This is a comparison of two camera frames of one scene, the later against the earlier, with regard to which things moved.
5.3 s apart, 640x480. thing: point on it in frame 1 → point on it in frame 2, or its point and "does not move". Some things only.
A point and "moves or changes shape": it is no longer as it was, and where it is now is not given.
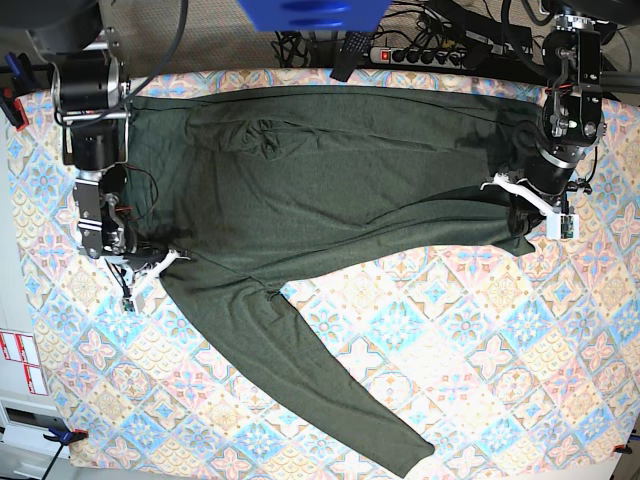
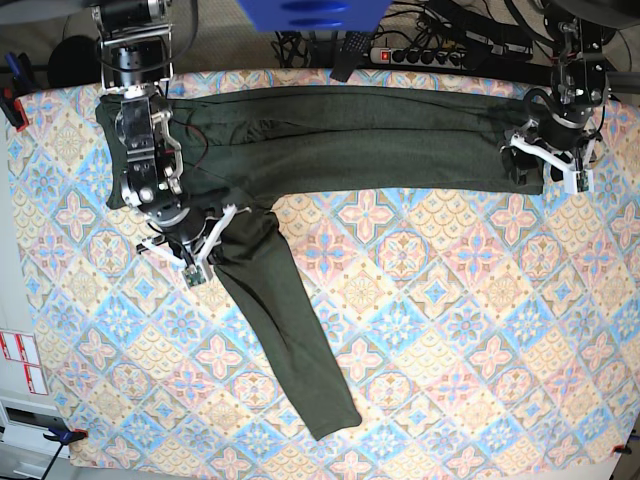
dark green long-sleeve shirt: [243, 187] moves or changes shape
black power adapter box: [489, 45] does not move
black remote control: [353, 52] does not move
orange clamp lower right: [622, 448] does not move
